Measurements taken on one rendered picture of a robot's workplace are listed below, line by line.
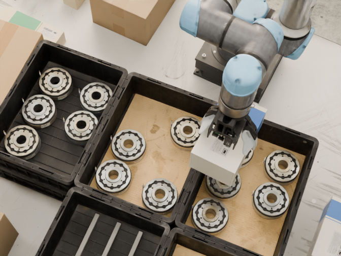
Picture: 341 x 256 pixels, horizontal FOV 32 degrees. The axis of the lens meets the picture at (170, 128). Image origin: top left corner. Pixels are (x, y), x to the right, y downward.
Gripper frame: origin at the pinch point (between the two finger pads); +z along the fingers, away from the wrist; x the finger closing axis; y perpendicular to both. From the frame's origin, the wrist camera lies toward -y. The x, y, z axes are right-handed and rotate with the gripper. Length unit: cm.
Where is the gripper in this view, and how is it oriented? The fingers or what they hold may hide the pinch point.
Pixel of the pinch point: (228, 134)
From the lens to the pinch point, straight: 151.5
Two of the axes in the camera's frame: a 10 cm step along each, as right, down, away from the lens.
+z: -0.2, 4.3, 9.0
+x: 8.9, 4.2, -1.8
